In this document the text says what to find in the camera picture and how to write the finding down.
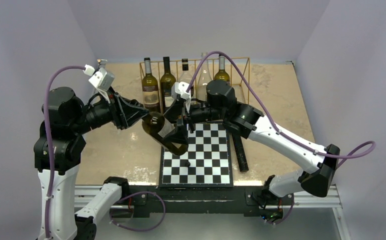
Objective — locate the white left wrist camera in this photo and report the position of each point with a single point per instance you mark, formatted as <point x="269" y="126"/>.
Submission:
<point x="100" y="79"/>

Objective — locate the green Primitivo wine bottle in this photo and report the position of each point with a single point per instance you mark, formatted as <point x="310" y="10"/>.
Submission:
<point x="150" y="89"/>

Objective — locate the clear glass bottle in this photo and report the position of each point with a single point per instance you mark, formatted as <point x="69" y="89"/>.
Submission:
<point x="202" y="81"/>

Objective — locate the black handheld microphone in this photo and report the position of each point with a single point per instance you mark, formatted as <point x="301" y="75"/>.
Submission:
<point x="240" y="153"/>

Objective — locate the black white chessboard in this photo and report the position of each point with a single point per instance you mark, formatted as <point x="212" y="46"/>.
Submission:
<point x="210" y="160"/>

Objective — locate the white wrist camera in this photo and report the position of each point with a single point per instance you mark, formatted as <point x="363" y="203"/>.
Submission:
<point x="100" y="79"/>
<point x="181" y="89"/>

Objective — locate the clear square liquor bottle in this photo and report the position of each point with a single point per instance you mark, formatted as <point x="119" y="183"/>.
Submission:
<point x="186" y="74"/>

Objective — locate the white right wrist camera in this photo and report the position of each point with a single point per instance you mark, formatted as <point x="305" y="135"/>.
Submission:
<point x="181" y="89"/>

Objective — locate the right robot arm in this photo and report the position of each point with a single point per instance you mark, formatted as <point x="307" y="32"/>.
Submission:
<point x="318" y="163"/>

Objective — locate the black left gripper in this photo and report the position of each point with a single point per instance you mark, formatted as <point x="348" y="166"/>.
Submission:
<point x="123" y="113"/>

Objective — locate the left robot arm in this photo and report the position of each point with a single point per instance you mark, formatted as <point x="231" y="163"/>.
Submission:
<point x="57" y="157"/>

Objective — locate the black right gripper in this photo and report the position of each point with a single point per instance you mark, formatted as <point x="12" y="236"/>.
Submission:
<point x="179" y="134"/>

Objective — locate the dark green wine bottle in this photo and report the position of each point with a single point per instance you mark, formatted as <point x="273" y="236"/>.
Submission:
<point x="166" y="82"/>

